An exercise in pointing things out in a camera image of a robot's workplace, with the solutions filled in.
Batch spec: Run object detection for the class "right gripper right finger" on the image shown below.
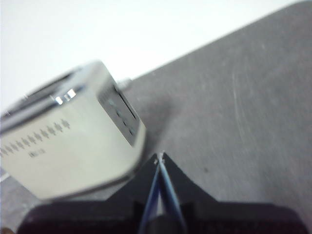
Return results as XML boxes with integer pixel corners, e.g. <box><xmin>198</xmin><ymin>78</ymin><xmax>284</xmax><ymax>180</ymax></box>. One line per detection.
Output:
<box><xmin>159</xmin><ymin>152</ymin><xmax>308</xmax><ymax>234</ymax></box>

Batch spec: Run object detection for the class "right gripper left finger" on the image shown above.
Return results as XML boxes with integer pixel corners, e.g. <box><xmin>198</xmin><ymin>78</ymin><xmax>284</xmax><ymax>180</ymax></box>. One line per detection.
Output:
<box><xmin>18</xmin><ymin>153</ymin><xmax>161</xmax><ymax>234</ymax></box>

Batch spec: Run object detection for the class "beige stainless steel toaster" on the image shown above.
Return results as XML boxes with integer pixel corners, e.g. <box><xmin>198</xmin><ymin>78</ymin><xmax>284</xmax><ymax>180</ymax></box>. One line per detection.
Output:
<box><xmin>0</xmin><ymin>59</ymin><xmax>147</xmax><ymax>200</ymax></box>

